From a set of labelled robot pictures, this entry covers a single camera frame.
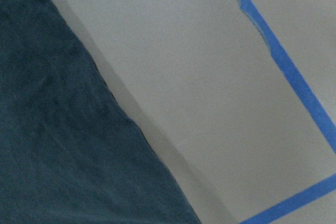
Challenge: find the black graphic t-shirt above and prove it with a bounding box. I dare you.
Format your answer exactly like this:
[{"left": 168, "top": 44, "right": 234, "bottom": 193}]
[{"left": 1, "top": 0, "right": 199, "bottom": 223}]

